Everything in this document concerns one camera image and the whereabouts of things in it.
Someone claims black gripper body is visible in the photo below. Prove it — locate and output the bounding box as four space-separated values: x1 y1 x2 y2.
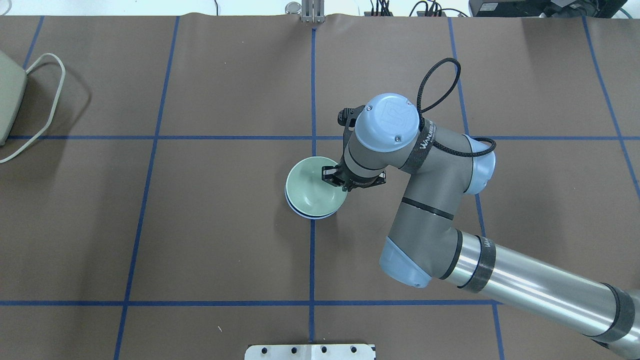
337 167 387 192

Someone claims green bowl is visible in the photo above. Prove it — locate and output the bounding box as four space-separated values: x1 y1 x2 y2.
285 156 348 198

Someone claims blue bowl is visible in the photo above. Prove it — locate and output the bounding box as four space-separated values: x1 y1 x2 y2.
284 187 346 220

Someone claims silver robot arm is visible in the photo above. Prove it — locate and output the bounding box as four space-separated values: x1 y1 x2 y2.
322 93 640 360

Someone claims small metal cup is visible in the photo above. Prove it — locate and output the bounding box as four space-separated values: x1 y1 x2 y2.
285 1 303 15

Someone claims cream toaster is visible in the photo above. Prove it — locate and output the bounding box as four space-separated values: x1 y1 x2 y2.
0 51 27 146

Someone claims aluminium frame post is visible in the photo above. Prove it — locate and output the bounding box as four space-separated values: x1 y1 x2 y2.
300 0 326 24

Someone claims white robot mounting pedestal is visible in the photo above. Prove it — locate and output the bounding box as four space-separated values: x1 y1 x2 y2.
244 343 377 360

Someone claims white toaster power cable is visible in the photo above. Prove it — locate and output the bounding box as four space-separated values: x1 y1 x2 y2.
0 53 67 164

